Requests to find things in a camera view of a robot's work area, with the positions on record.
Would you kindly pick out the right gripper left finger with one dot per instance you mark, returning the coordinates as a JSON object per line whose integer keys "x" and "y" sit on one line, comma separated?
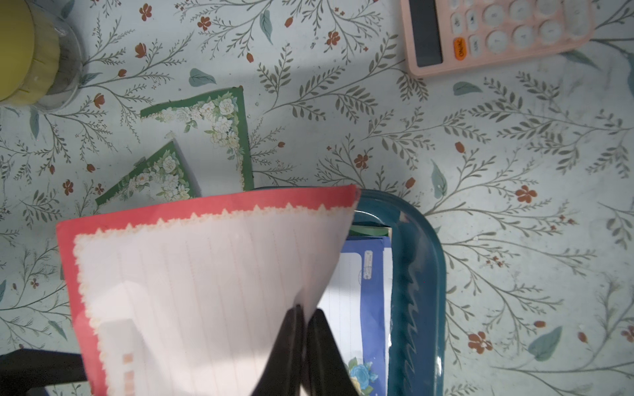
{"x": 282, "y": 373}

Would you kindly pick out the yellow pencil cup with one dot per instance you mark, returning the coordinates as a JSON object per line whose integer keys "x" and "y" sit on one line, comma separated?
{"x": 41, "y": 58}

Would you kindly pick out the red bordered stationery paper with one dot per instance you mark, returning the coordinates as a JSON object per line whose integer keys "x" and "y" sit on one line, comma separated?
{"x": 186, "y": 298}

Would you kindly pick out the pink calculator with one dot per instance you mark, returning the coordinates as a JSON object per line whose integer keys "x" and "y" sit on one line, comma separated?
{"x": 450, "y": 36}

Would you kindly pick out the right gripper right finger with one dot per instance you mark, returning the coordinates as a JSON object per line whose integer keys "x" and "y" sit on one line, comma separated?
{"x": 325, "y": 371}

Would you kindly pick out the green floral stationery paper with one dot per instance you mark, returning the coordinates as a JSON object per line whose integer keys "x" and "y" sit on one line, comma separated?
{"x": 210, "y": 132}

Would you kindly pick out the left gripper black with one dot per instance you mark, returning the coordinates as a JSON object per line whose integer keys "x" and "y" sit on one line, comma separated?
{"x": 29, "y": 372}

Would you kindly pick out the blue bordered stationery paper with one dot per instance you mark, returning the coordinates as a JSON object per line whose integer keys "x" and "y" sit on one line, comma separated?
{"x": 357, "y": 304}

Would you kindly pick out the teal plastic storage box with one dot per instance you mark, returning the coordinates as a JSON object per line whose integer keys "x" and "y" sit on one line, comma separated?
{"x": 416, "y": 363}

